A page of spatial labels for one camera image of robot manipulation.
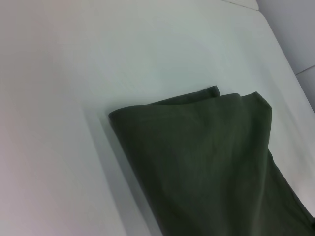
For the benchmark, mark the dark green FREE! t-shirt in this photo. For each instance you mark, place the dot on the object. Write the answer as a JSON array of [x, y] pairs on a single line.
[[197, 159]]

